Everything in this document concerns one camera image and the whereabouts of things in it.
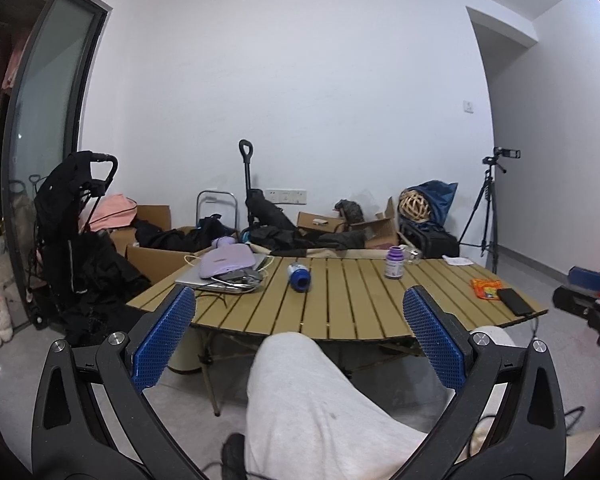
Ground purple supplement bottle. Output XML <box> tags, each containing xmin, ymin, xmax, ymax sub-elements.
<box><xmin>384</xmin><ymin>246</ymin><xmax>405</xmax><ymax>280</ymax></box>

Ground blue supplement bottle white label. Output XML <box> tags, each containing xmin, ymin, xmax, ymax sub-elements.
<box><xmin>287</xmin><ymin>262</ymin><xmax>311</xmax><ymax>292</ymax></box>

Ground orange snack packet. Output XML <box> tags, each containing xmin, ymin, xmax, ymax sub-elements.
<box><xmin>470</xmin><ymin>278</ymin><xmax>504</xmax><ymax>300</ymax></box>

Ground black smartphone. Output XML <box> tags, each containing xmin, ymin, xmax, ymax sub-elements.
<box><xmin>496</xmin><ymin>288</ymin><xmax>534</xmax><ymax>318</ymax></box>

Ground white paper note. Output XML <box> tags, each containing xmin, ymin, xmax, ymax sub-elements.
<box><xmin>442</xmin><ymin>255</ymin><xmax>474</xmax><ymax>266</ymax></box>

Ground clear plastic wrapper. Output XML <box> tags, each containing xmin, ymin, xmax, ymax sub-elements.
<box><xmin>399</xmin><ymin>245</ymin><xmax>422</xmax><ymax>264</ymax></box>

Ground black suitcase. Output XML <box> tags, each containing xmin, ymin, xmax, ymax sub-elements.
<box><xmin>399</xmin><ymin>219</ymin><xmax>460</xmax><ymax>259</ymax></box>

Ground yellow slatted folding table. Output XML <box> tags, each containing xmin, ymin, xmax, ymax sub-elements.
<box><xmin>190</xmin><ymin>258</ymin><xmax>523</xmax><ymax>370</ymax></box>

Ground black tripod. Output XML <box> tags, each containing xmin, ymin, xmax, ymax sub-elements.
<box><xmin>458</xmin><ymin>151</ymin><xmax>507</xmax><ymax>274</ymax></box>

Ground open cardboard box right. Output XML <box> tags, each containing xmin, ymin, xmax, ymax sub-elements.
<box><xmin>349</xmin><ymin>197</ymin><xmax>399</xmax><ymax>249</ymax></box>

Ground black baby stroller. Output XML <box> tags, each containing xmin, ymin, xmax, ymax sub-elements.
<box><xmin>30</xmin><ymin>151</ymin><xmax>149</xmax><ymax>347</ymax></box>

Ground woven rattan ball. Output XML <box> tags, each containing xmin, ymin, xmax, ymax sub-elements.
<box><xmin>398</xmin><ymin>188</ymin><xmax>431</xmax><ymax>223</ymax></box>

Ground dark blue cloth bag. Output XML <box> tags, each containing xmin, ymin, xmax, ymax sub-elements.
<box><xmin>408</xmin><ymin>180</ymin><xmax>458</xmax><ymax>226</ymax></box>

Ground grey knitted hat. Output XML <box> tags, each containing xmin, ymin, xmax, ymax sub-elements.
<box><xmin>334</xmin><ymin>200</ymin><xmax>365</xmax><ymax>224</ymax></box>

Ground person's leg grey sweatpants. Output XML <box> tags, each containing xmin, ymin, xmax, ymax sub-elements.
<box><xmin>244</xmin><ymin>325</ymin><xmax>600</xmax><ymax>480</ymax></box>

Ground large cardboard box left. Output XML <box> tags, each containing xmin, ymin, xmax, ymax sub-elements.
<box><xmin>107</xmin><ymin>205</ymin><xmax>205</xmax><ymax>284</ymax></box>

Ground grey power adapter pouch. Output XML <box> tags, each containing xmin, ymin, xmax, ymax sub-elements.
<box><xmin>209</xmin><ymin>268</ymin><xmax>264</xmax><ymax>294</ymax></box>

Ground silver laptop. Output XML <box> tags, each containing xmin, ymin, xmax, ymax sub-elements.
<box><xmin>175</xmin><ymin>254</ymin><xmax>273</xmax><ymax>294</ymax></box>

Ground pink backpack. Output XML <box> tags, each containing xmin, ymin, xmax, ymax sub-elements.
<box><xmin>79</xmin><ymin>194</ymin><xmax>137</xmax><ymax>232</ymax></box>

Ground lilac hot water bottle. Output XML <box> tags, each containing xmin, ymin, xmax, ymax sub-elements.
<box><xmin>198</xmin><ymin>236</ymin><xmax>257</xmax><ymax>280</ymax></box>

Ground pile of black clothes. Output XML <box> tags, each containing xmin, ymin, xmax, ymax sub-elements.
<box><xmin>131</xmin><ymin>214</ymin><xmax>365</xmax><ymax>256</ymax></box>

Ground black framed glass door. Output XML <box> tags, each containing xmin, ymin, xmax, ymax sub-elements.
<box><xmin>1</xmin><ymin>0</ymin><xmax>108</xmax><ymax>312</ymax></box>

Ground black camcorder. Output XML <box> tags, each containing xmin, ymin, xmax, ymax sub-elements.
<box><xmin>493</xmin><ymin>148</ymin><xmax>521</xmax><ymax>159</ymax></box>

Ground small cardboard box with handle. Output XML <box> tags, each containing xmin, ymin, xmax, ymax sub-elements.
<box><xmin>297</xmin><ymin>211</ymin><xmax>348</xmax><ymax>234</ymax></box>

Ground white charging cable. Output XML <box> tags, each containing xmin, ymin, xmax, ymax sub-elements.
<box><xmin>183</xmin><ymin>251</ymin><xmax>276</xmax><ymax>294</ymax></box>

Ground white wall switch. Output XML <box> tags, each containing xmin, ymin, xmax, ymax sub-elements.
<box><xmin>463</xmin><ymin>101</ymin><xmax>475</xmax><ymax>114</ymax></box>

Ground white wall socket strip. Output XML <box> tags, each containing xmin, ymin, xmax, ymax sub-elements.
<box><xmin>264</xmin><ymin>188</ymin><xmax>306</xmax><ymax>205</ymax></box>

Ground black folding trolley handle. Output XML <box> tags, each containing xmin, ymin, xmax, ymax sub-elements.
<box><xmin>238</xmin><ymin>139</ymin><xmax>296</xmax><ymax>231</ymax></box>

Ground silver folding chair frame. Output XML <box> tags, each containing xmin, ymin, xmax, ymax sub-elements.
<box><xmin>195</xmin><ymin>190</ymin><xmax>239</xmax><ymax>231</ymax></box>

